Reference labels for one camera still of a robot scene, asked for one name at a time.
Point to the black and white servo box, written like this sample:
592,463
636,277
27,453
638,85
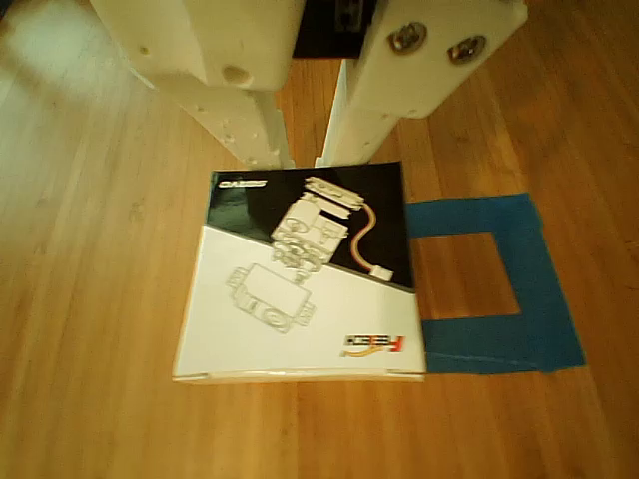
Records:
299,309

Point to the blue tape square target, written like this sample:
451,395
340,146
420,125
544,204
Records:
539,279

